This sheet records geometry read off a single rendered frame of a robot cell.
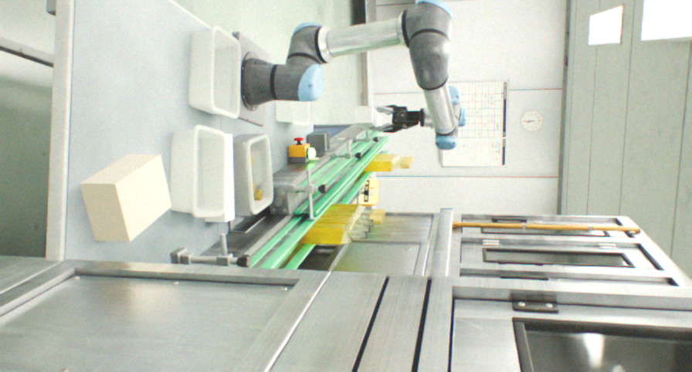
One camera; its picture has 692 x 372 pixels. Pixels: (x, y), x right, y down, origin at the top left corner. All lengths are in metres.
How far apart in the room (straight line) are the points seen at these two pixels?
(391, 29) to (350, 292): 1.02
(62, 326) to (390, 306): 0.45
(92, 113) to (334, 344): 0.69
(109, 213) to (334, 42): 0.92
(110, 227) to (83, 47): 0.34
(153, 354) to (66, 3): 0.68
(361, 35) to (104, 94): 0.82
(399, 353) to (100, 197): 0.67
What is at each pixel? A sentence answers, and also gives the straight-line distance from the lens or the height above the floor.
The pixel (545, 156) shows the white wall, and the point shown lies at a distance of 7.80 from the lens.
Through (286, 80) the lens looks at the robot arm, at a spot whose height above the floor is 0.91.
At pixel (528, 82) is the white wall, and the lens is 7.65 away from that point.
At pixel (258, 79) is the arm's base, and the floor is 0.82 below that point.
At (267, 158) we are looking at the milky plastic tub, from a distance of 1.72.
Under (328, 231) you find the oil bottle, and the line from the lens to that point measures 1.73.
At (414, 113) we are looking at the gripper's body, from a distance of 2.03.
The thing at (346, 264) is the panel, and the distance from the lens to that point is 1.85.
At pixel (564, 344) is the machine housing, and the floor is 1.57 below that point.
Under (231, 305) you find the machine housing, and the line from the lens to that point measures 0.81.
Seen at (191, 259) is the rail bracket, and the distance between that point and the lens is 1.20.
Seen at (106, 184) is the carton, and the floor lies 0.81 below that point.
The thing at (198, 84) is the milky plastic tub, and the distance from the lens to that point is 1.44.
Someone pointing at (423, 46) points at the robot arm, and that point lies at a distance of 1.55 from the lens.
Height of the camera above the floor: 1.45
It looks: 12 degrees down
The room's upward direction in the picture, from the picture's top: 90 degrees clockwise
